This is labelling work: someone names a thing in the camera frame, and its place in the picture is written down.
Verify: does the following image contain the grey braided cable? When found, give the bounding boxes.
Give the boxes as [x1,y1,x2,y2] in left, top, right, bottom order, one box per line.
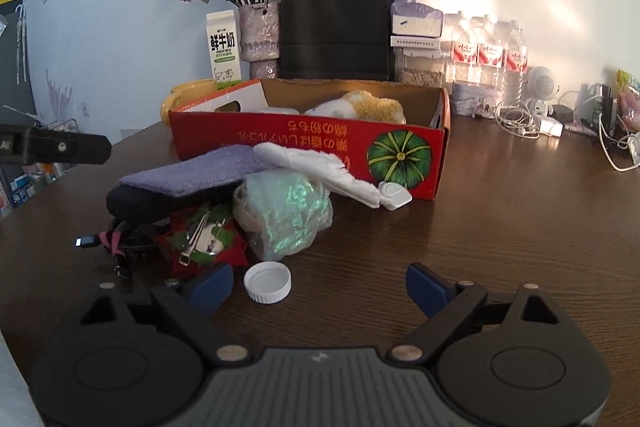
[75,217,161,283]

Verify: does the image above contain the white flat box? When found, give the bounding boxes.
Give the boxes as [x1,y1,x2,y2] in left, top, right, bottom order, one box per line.
[390,34,443,50]

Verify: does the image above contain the red flower brooch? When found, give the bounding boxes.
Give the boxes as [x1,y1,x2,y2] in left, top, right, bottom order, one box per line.
[152,202,251,280]

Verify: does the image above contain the white earphones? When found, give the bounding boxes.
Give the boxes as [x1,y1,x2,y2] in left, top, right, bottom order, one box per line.
[482,99,541,138]

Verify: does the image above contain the white charging cable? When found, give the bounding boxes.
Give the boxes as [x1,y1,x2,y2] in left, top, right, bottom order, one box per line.
[597,107,640,172]

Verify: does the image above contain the black paper bag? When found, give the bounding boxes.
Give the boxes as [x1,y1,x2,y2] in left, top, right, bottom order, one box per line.
[278,0,394,82]

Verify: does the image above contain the pink cable strap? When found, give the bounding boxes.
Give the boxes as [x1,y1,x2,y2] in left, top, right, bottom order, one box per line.
[97,229,126,258]

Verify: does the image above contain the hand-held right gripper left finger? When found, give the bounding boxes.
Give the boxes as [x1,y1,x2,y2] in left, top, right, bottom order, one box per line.
[75,263,256,364]

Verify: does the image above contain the iridescent plastic bag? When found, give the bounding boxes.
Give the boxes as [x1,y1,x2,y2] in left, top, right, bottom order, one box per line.
[232,171,334,260]

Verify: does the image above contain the white rounded plastic case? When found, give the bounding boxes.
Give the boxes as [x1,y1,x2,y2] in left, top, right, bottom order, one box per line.
[377,181,413,210]

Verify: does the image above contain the white bottle cap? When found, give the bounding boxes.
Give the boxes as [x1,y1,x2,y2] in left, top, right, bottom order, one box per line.
[243,261,292,305]

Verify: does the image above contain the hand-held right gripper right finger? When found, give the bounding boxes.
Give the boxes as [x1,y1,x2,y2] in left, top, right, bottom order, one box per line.
[385,263,563,363]

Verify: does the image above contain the red cardboard box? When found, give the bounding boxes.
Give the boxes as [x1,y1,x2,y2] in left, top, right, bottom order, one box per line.
[167,78,452,202]

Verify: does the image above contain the purple white vase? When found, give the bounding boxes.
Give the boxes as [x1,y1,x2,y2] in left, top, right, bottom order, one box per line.
[237,2,281,80]

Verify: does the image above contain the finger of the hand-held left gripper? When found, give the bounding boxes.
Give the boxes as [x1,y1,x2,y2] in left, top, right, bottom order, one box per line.
[22,125,112,166]

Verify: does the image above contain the clear container of seeds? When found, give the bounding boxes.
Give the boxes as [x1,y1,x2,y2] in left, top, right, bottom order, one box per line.
[393,48,448,88]

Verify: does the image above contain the white milk carton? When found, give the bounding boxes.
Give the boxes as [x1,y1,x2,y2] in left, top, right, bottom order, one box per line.
[206,10,243,91]

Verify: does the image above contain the purple cloth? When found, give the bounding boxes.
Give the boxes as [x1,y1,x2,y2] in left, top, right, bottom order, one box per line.
[119,144,273,198]

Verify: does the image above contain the small black device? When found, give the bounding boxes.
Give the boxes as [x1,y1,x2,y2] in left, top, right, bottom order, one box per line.
[580,82,618,138]

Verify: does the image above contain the white round speaker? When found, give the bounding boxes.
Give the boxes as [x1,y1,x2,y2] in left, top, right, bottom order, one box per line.
[525,66,561,115]

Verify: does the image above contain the dark grey door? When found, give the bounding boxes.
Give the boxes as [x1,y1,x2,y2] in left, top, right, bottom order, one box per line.
[0,0,38,128]

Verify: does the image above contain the white yellow plush sheep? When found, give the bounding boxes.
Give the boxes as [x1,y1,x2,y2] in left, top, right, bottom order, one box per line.
[303,90,407,125]

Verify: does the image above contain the purple plant wall decal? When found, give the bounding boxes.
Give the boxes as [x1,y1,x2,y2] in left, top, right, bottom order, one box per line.
[45,68,73,122]

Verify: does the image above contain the purple tissue pack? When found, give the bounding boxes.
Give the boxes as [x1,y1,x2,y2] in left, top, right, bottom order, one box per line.
[390,0,444,36]

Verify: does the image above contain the dark blue zip pouch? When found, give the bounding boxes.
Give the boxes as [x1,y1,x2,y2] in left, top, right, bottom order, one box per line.
[106,184,236,225]

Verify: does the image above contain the yellow mug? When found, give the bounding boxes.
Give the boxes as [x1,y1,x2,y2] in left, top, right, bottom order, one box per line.
[160,79,221,125]

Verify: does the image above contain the colourful snack packet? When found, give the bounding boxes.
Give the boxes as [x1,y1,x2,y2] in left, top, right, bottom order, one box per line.
[614,68,640,132]

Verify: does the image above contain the white floral tin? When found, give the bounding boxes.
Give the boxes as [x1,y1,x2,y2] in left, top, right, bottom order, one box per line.
[451,81,506,116]

